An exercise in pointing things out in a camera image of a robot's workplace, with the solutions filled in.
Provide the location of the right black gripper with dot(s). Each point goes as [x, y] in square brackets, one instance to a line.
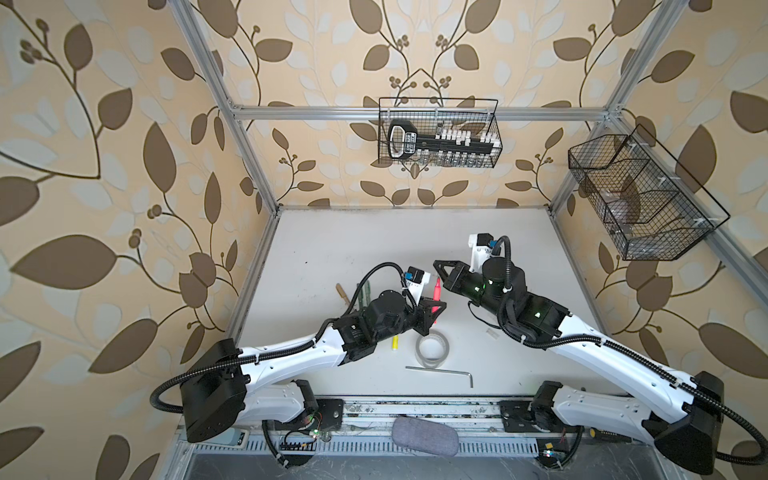
[458, 274]

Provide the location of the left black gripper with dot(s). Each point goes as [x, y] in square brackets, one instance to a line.
[423, 310]

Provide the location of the pink highlighter pen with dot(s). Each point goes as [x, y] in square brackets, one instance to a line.
[437, 290]

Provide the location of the brown fineliner pen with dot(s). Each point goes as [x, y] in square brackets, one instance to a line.
[340, 290]

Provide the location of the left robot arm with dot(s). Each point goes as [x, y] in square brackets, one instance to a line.
[232, 387]

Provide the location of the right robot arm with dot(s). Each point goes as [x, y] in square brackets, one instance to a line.
[683, 416]

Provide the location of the clear tape roll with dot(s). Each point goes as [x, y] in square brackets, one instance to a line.
[432, 350]

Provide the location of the metal hex key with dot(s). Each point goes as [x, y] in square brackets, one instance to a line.
[466, 374]

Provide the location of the grey fabric pouch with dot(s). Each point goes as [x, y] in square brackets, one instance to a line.
[425, 436]

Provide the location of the black socket holder tool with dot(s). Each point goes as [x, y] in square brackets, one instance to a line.
[404, 141]

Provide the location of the yellow black screwdriver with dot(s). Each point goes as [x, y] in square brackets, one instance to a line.
[608, 437]

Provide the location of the grey remote device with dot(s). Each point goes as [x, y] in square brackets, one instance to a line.
[232, 438]

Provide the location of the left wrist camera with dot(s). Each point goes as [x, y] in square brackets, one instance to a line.
[416, 280]

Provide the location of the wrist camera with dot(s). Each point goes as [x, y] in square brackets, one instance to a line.
[416, 280]
[481, 247]

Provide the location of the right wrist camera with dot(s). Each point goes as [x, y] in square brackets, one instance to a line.
[481, 247]

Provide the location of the back wire basket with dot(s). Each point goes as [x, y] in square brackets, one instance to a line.
[471, 113]

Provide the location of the wire basket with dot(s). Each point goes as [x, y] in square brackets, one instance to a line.
[653, 204]
[471, 113]

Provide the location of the right wire basket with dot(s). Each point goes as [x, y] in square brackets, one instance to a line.
[653, 204]

